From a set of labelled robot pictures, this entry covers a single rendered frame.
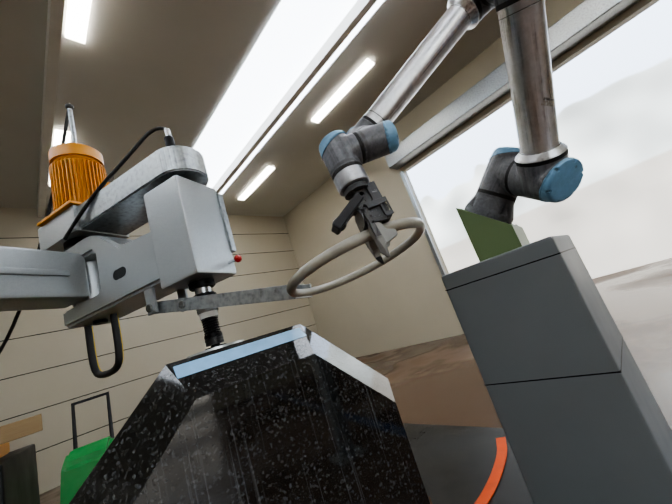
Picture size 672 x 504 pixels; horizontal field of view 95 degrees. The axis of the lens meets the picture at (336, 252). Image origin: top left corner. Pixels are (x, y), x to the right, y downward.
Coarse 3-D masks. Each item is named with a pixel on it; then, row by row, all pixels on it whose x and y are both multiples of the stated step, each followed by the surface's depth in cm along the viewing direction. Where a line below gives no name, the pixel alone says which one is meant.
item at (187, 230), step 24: (168, 192) 122; (192, 192) 127; (168, 216) 121; (192, 216) 121; (216, 216) 134; (168, 240) 120; (192, 240) 116; (216, 240) 129; (168, 264) 119; (192, 264) 114; (216, 264) 123; (168, 288) 120; (192, 288) 121
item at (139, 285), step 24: (96, 240) 139; (120, 240) 142; (144, 240) 127; (120, 264) 131; (144, 264) 125; (120, 288) 130; (144, 288) 126; (72, 312) 141; (96, 312) 136; (120, 312) 146
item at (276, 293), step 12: (264, 288) 107; (276, 288) 105; (300, 288) 114; (168, 300) 124; (180, 300) 121; (192, 300) 119; (204, 300) 116; (216, 300) 114; (228, 300) 112; (240, 300) 110; (252, 300) 108; (264, 300) 106; (276, 300) 104; (168, 312) 123
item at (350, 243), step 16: (384, 224) 80; (400, 224) 81; (416, 224) 86; (352, 240) 77; (368, 240) 78; (416, 240) 106; (320, 256) 79; (336, 256) 78; (384, 256) 119; (304, 272) 82; (368, 272) 122; (288, 288) 91; (320, 288) 115
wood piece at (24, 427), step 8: (32, 416) 96; (40, 416) 97; (8, 424) 92; (16, 424) 93; (24, 424) 94; (32, 424) 95; (40, 424) 96; (0, 432) 90; (8, 432) 91; (16, 432) 92; (24, 432) 93; (32, 432) 94; (0, 440) 90; (8, 440) 91
